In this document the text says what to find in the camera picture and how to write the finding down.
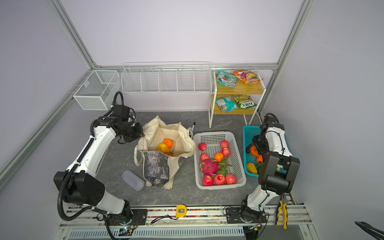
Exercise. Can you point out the yellow handled pliers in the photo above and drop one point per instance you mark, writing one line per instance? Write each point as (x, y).
(282, 213)

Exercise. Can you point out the beige canvas grocery bag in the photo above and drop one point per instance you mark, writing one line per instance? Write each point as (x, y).
(159, 169)

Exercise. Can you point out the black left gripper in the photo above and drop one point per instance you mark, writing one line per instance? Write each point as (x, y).
(140, 133)

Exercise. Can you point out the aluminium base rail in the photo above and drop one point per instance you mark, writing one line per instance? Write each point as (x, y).
(199, 222)

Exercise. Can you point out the white plastic basket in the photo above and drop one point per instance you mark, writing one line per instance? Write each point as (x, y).
(232, 165)

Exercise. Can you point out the small orange pumpkin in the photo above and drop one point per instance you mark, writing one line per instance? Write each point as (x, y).
(254, 152)

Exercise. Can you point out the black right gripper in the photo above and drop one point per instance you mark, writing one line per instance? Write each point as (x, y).
(261, 150)

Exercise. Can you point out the red apple far left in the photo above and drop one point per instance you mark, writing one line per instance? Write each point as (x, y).
(202, 146)

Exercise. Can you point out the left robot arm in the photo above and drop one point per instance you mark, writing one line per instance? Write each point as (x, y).
(79, 190)

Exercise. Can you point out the green Fox's candy bag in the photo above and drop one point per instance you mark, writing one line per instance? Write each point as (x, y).
(244, 101)

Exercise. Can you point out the orange fruit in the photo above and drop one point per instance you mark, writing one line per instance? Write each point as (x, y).
(169, 143)
(218, 157)

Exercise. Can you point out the grey fabric glasses case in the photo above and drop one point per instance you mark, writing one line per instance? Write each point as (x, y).
(132, 180)

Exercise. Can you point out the red apple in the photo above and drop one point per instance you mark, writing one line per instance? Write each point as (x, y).
(204, 157)
(208, 180)
(224, 144)
(226, 152)
(219, 179)
(202, 146)

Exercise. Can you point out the white and wood shelf rack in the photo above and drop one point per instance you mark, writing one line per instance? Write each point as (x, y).
(249, 112)

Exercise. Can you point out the long white wire basket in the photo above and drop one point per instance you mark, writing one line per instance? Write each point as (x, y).
(154, 78)

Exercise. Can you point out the red apple far right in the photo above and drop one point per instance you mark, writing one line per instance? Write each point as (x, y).
(224, 144)

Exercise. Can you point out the red apple middle right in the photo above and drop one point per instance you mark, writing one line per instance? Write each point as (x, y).
(226, 152)

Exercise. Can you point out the green bell pepper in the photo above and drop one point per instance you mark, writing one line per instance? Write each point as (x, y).
(259, 167)

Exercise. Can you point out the orange carrot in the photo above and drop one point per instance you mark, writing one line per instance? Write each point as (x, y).
(260, 159)

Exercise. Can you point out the orange pink snack bag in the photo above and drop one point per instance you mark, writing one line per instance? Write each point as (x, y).
(247, 77)

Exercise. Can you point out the teal pink snack bag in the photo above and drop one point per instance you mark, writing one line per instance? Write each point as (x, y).
(226, 79)

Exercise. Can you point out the pink dragon fruit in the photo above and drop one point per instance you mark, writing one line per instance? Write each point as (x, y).
(209, 167)

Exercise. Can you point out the red apple middle left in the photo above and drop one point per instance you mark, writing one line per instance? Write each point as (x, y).
(204, 157)

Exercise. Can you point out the yellow tape measure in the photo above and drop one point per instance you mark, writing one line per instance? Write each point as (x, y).
(181, 211)

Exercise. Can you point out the teal plastic basket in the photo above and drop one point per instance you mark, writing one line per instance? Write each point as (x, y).
(249, 135)

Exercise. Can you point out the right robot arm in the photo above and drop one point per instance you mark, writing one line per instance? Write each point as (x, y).
(252, 206)

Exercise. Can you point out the small white mesh basket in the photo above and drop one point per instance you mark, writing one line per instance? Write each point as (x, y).
(97, 91)

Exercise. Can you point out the red apple near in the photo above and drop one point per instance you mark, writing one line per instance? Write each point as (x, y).
(208, 180)

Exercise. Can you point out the purple eggplant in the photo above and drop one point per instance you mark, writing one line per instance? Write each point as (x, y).
(249, 147)

